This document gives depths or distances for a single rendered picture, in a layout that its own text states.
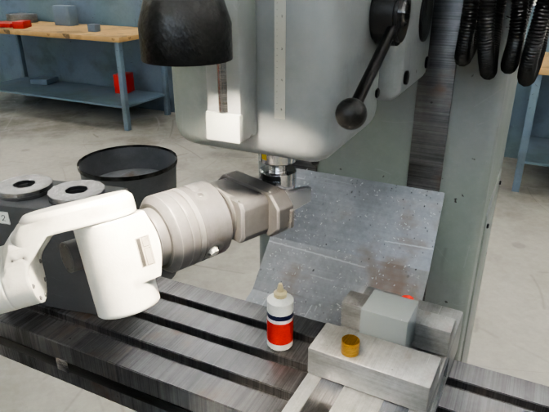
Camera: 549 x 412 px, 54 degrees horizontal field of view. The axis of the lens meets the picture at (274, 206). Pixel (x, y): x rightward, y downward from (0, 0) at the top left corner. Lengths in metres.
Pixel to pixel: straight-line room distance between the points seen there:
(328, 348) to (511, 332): 2.06
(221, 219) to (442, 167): 0.52
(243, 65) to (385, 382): 0.39
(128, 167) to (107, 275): 2.44
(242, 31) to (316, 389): 0.42
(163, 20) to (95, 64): 6.28
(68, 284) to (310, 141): 0.55
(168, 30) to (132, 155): 2.57
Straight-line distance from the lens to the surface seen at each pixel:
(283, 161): 0.66
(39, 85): 6.81
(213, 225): 0.59
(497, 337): 2.65
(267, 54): 0.56
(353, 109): 0.51
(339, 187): 1.07
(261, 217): 0.63
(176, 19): 0.42
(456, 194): 1.03
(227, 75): 0.54
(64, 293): 0.99
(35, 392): 2.38
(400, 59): 0.72
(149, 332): 0.92
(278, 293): 0.81
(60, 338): 0.95
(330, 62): 0.54
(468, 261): 1.09
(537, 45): 0.77
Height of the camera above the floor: 1.51
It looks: 24 degrees down
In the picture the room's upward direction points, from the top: straight up
